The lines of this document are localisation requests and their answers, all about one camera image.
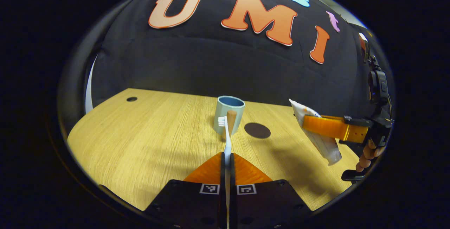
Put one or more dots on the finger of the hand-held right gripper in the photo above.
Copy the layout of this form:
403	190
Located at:
327	127

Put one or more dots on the black backdrop cloth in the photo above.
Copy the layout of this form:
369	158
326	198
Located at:
211	60

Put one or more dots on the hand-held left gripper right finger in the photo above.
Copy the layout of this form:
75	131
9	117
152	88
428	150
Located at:
267	204

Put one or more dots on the white toothpaste tube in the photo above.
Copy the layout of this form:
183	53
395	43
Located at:
323	144

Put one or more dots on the white toothbrush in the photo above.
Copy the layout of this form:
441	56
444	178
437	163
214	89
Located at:
227	141

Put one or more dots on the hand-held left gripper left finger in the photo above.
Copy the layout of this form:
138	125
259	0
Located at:
190	204

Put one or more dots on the dark round coaster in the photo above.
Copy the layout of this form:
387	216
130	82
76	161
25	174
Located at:
257	130

